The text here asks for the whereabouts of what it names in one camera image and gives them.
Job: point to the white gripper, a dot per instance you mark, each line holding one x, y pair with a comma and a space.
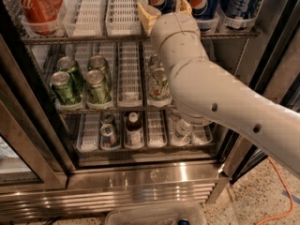
173, 24

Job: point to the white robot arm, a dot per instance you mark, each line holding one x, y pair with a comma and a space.
201, 88

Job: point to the rear white green can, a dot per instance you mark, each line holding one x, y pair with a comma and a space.
154, 62

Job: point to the white green can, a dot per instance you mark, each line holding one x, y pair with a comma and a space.
158, 85
154, 62

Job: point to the front white green can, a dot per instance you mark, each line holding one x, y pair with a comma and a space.
158, 85

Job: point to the rear left green can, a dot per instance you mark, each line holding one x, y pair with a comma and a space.
71, 66

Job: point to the rear silver blue can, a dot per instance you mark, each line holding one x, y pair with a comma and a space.
107, 118

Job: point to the silver blue can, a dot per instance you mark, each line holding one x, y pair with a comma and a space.
107, 118
108, 136

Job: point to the front red coca-cola can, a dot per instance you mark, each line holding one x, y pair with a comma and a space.
40, 12

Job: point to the front left green can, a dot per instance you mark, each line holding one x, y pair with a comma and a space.
64, 88

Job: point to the stainless steel fridge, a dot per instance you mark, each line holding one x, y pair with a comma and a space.
53, 164

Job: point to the front silver blue can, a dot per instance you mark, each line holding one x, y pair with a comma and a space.
108, 136

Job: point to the open fridge door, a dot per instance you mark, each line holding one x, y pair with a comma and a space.
248, 157

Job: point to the front clear water bottle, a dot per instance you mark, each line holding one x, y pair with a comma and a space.
182, 133

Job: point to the brown bottle white cap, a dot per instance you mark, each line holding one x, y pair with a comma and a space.
134, 129

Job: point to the clear plastic bin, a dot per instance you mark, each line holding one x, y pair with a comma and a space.
169, 213

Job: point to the top wire shelf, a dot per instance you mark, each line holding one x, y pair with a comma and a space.
78, 40

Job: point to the wire shelf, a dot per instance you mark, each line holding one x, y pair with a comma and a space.
120, 109
78, 40

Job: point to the middle wire shelf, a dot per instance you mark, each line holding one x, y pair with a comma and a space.
120, 109

